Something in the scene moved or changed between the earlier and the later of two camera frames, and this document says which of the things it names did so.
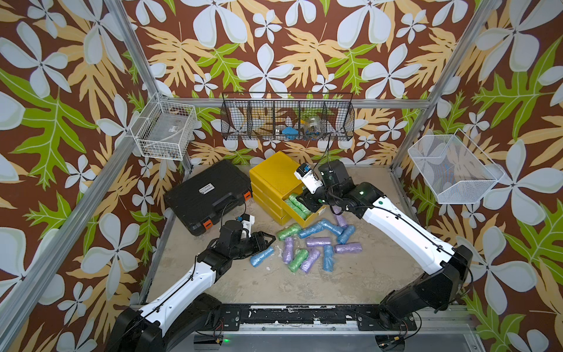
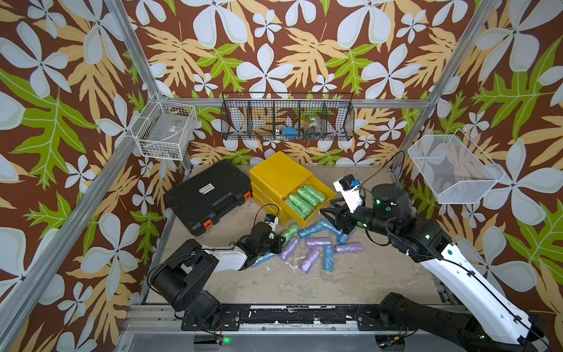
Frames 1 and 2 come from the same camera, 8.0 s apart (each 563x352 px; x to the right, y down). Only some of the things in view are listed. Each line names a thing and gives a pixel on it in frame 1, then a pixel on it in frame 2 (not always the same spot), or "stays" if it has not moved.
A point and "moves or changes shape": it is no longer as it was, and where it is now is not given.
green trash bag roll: [300, 212] moves or changes shape
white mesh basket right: [456, 171] stays
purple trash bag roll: [318, 241] stays
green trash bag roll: [300, 255] to [297, 210]
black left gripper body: [248, 246] to [271, 245]
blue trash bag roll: [345, 235] stays
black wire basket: [287, 116] stays
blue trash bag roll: [257, 258] stays
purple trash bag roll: [352, 247] stays
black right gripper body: [315, 201] to [350, 221]
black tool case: [204, 199] stays
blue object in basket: [290, 133] stays
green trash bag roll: [288, 231] stays
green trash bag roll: [294, 199] moves or changes shape
